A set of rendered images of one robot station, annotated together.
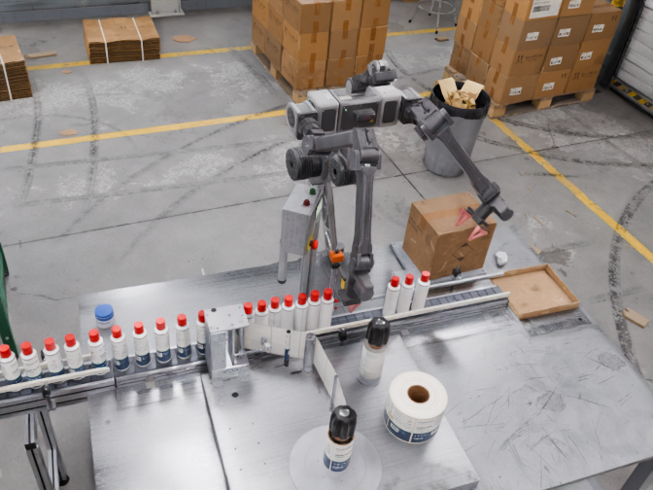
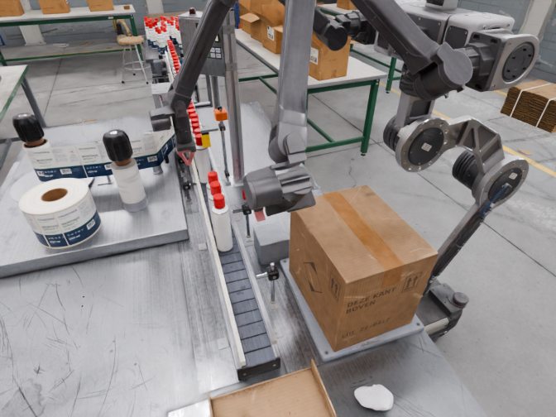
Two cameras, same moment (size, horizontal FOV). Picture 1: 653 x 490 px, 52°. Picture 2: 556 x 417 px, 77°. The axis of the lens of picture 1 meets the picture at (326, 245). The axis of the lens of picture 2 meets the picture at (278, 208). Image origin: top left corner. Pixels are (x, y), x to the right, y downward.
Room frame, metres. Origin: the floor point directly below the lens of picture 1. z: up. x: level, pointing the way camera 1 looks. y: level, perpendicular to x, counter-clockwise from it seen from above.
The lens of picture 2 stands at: (2.27, -1.22, 1.69)
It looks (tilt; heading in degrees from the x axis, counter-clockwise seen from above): 38 degrees down; 96
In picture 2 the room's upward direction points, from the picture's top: straight up
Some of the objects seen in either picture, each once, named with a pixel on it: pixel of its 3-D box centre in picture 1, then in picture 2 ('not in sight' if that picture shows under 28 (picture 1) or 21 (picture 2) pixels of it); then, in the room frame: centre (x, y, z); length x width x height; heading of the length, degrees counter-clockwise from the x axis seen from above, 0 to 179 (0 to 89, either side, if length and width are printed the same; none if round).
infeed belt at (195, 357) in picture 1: (326, 330); (207, 185); (1.86, -0.04, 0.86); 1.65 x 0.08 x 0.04; 113
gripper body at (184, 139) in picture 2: (354, 290); (184, 136); (1.83, -0.12, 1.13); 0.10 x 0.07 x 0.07; 114
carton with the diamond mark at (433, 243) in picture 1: (447, 235); (351, 263); (2.40, -0.54, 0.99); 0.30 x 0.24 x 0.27; 117
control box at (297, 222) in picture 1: (301, 219); (208, 45); (1.89, 0.10, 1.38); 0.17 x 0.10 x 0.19; 168
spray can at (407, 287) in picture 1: (405, 294); (218, 209); (1.99, -0.34, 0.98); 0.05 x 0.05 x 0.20
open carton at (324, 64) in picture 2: not in sight; (324, 49); (2.35, 1.83, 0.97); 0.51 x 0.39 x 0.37; 33
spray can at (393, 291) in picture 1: (392, 297); (216, 198); (1.97, -0.29, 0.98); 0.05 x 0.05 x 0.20
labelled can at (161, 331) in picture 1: (162, 339); not in sight; (1.60, 0.55, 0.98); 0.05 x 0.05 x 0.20
